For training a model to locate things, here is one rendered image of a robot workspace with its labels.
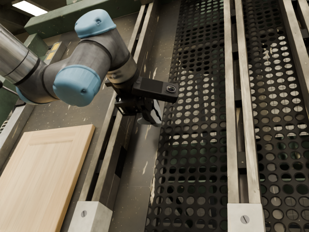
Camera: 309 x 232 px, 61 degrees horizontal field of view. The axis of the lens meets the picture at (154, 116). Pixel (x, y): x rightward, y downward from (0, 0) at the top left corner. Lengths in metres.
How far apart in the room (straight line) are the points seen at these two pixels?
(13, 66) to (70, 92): 0.13
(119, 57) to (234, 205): 0.37
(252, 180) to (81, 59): 0.40
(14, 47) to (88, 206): 0.38
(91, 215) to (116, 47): 0.38
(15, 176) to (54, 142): 0.16
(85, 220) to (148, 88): 0.34
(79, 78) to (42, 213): 0.47
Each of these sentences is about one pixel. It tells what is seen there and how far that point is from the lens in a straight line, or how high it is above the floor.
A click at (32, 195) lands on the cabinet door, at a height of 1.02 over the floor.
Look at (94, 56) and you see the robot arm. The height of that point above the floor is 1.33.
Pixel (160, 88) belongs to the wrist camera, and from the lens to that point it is 0.63.
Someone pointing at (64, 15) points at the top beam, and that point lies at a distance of 1.54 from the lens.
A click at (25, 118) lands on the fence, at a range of 1.17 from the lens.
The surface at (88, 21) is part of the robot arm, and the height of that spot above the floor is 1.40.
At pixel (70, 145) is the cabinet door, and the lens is 0.89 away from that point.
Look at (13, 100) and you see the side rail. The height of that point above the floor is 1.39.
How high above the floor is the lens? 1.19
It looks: 2 degrees up
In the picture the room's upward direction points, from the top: 6 degrees counter-clockwise
